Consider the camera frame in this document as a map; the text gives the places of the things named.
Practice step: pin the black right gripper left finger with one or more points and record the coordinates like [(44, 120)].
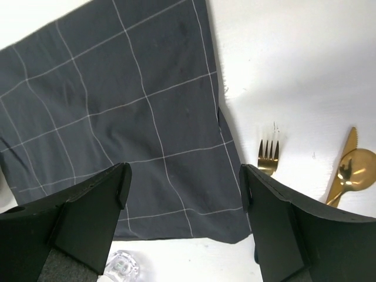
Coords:
[(65, 236)]

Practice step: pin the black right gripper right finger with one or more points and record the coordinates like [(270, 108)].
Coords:
[(298, 238)]

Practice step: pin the clear plastic cup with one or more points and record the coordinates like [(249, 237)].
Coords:
[(120, 267)]

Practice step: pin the dark checked cloth napkin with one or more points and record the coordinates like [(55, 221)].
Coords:
[(125, 82)]

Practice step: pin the gold fork green handle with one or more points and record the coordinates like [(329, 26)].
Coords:
[(268, 156)]

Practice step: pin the gold spoon green handle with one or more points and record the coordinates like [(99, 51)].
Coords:
[(356, 172)]

